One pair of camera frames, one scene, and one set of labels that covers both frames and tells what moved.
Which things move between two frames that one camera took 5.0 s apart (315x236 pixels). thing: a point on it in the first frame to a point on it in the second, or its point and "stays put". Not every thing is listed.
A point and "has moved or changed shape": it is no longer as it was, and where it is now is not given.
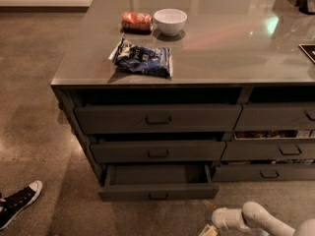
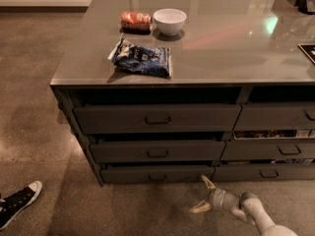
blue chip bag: (143, 60) stays put
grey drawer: (276, 117) stays put
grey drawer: (269, 150) stays put
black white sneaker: (13, 205) stays put
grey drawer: (157, 181) has moved or changed shape
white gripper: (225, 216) to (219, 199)
